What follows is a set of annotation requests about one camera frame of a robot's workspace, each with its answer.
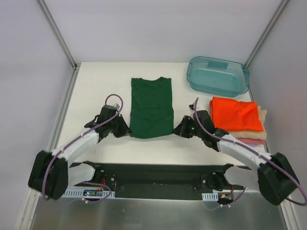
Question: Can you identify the green t shirt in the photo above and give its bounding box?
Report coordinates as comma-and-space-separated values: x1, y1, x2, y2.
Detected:
130, 77, 174, 139

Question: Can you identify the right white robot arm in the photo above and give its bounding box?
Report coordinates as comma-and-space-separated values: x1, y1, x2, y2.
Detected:
173, 110, 302, 205

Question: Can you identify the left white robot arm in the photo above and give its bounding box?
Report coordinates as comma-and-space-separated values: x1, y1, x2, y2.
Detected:
28, 105, 132, 200

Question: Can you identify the orange folded t shirt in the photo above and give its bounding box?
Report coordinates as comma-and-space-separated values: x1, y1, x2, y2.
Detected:
210, 97, 263, 132

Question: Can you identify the pink folded t shirt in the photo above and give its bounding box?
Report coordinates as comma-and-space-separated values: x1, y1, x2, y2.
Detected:
238, 138, 266, 145

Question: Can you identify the teal plastic bin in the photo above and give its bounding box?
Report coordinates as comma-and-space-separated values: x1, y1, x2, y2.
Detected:
187, 56, 250, 97

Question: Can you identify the beige folded t shirt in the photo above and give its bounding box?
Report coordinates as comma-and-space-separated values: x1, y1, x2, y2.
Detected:
229, 105, 267, 140

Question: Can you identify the front aluminium rail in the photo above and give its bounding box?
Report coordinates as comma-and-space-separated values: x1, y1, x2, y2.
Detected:
30, 168, 291, 194

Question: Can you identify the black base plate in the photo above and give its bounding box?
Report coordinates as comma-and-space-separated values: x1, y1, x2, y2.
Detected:
45, 161, 275, 201

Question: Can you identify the right white cable duct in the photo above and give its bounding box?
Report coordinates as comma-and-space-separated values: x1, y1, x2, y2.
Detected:
201, 192, 219, 202

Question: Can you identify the white cable duct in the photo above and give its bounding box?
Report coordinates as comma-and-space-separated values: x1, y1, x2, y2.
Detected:
62, 188, 115, 199
201, 192, 219, 202

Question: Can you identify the left white cable duct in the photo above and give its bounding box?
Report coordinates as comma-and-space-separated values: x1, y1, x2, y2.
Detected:
62, 188, 115, 199

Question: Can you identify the left aluminium side rail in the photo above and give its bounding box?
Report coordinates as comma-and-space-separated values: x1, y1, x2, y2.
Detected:
16, 64, 81, 230

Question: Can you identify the left aluminium frame post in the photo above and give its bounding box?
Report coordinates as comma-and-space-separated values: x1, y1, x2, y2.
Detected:
36, 0, 78, 70

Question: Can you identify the aluminium frame post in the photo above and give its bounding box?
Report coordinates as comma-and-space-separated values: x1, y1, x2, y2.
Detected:
245, 0, 291, 68
36, 0, 78, 70

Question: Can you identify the right aluminium frame post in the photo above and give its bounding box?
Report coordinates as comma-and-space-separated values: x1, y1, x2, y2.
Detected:
245, 0, 291, 68

